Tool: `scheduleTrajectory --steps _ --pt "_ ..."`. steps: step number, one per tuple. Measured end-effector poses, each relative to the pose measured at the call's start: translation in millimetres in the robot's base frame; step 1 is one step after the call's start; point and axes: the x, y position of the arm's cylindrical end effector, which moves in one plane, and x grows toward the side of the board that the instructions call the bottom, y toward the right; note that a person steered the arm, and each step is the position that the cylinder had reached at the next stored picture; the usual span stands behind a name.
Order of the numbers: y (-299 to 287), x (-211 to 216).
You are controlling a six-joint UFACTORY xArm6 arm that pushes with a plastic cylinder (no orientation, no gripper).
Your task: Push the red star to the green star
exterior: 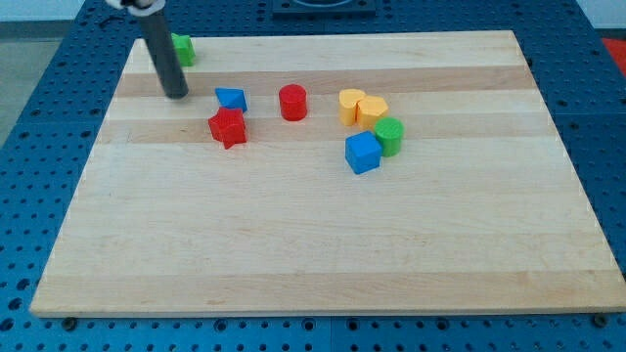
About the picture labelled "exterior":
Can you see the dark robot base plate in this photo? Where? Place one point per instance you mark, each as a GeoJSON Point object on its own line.
{"type": "Point", "coordinates": [293, 8]}

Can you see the light wooden board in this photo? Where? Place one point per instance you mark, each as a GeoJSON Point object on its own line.
{"type": "Point", "coordinates": [480, 213]}

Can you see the white rod mount collar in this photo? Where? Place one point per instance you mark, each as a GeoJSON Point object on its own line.
{"type": "Point", "coordinates": [138, 8]}

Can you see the red object at edge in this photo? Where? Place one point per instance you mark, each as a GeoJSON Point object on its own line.
{"type": "Point", "coordinates": [617, 50]}

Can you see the red star block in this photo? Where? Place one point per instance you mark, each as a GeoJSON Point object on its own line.
{"type": "Point", "coordinates": [228, 126]}

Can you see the yellow heart block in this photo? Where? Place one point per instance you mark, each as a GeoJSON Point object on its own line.
{"type": "Point", "coordinates": [348, 100]}

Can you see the red cylinder block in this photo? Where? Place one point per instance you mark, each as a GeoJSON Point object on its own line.
{"type": "Point", "coordinates": [293, 102]}

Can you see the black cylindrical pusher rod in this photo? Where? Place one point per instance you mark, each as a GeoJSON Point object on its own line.
{"type": "Point", "coordinates": [164, 57]}

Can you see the green cylinder block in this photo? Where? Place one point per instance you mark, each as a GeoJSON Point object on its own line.
{"type": "Point", "coordinates": [389, 132]}

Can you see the green star block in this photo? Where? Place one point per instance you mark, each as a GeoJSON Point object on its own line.
{"type": "Point", "coordinates": [184, 49]}

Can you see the blue triangle block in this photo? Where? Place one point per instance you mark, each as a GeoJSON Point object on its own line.
{"type": "Point", "coordinates": [231, 98]}

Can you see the yellow pentagon block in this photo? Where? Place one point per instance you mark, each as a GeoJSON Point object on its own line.
{"type": "Point", "coordinates": [370, 110]}

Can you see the blue cube block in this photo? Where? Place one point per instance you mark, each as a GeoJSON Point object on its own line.
{"type": "Point", "coordinates": [362, 152]}

